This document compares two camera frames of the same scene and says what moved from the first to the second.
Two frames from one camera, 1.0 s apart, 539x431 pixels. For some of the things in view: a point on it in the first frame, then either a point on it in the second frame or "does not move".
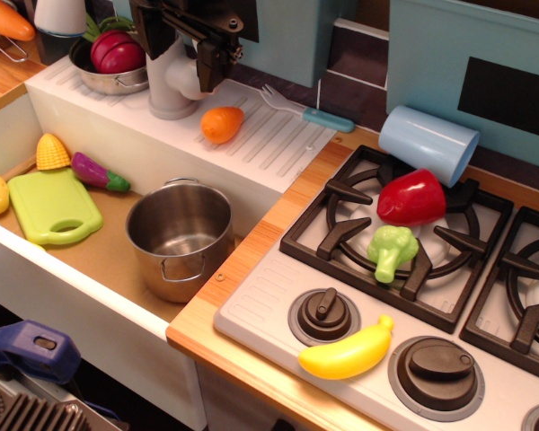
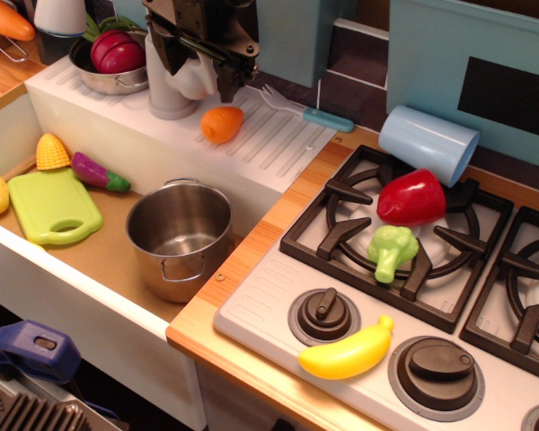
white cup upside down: [60, 18] does not move
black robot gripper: [158, 21] → [225, 31]
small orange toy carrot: [220, 125] does not move
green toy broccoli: [389, 247] does not move
